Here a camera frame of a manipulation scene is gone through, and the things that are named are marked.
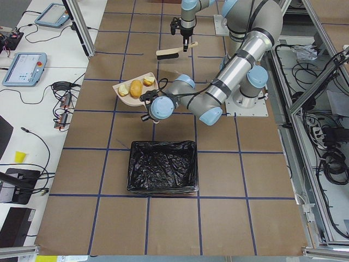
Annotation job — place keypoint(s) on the cut potato piece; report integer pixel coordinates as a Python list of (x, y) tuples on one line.
[(123, 90), (148, 80)]

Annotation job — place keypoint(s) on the blue teach pendant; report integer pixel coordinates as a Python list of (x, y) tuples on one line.
[(25, 69), (55, 16)]

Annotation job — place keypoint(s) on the blue teach pendant far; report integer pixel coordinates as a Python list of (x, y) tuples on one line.
[(55, 16)]

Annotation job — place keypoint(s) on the blue teach pendant near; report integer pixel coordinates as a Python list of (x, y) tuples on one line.
[(25, 69)]

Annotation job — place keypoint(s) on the whole orange potato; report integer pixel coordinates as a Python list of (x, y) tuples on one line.
[(136, 87)]

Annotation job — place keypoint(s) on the beige plastic dustpan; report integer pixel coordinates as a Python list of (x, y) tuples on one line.
[(134, 102)]

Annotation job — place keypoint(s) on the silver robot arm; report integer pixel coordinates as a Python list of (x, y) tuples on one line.
[(253, 26), (189, 9)]

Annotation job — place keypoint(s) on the yellow sponge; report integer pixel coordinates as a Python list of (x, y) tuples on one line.
[(20, 157)]

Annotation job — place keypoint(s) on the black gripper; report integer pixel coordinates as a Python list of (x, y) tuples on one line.
[(186, 32), (145, 117)]

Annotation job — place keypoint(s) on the aluminium frame post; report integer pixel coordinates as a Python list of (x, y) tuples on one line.
[(78, 22)]

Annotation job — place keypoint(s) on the black bag lined bin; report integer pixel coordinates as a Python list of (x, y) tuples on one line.
[(163, 167)]

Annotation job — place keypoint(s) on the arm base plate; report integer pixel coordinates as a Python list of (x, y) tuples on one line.
[(239, 105), (220, 26)]

